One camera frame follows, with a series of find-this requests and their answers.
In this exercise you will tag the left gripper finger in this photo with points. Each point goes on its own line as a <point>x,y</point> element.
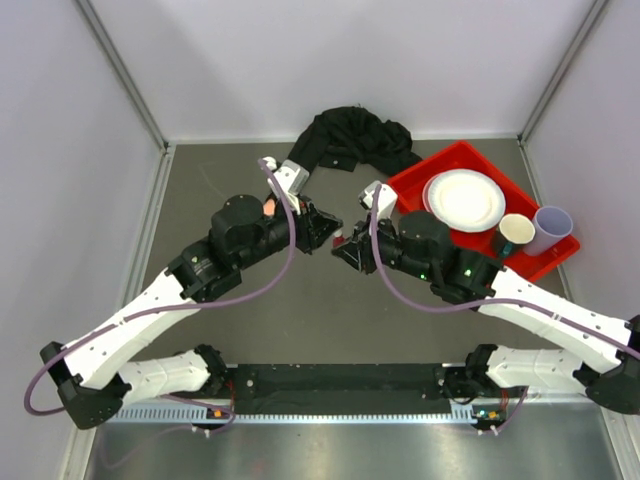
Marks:
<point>326,220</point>
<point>316,239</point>

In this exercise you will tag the pink plate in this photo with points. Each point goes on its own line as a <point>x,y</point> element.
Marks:
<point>426,195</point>

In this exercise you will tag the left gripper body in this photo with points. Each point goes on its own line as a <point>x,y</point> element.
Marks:
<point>304,225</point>

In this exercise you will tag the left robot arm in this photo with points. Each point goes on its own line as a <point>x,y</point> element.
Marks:
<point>97,375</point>

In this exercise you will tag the black shirt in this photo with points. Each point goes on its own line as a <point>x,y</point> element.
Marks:
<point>344,137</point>

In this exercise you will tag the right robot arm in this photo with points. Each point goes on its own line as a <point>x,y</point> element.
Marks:
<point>594,355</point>

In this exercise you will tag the dark green mug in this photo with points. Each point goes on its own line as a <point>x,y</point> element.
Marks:
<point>512,233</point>

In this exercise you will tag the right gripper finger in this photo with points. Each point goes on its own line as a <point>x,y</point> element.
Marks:
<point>354,258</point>
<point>357,232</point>

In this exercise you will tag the mannequin hand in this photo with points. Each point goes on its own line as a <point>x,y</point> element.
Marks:
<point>269,207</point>

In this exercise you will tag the white paper plate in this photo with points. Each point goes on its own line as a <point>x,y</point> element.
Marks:
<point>467,201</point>

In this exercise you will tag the right aluminium frame post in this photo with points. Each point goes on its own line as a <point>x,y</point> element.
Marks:
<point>593,17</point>

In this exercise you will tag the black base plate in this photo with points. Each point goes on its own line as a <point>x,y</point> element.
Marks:
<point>325,389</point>

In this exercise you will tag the aluminium frame post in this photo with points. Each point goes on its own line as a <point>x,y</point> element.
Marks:
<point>166,150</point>
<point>593,17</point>

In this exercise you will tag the lavender plastic cup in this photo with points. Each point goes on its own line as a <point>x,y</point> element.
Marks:
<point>552,224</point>

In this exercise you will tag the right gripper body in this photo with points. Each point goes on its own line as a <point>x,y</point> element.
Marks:
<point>366,244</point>

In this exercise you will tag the left aluminium frame post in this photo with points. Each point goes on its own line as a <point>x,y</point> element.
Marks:
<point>166,150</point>

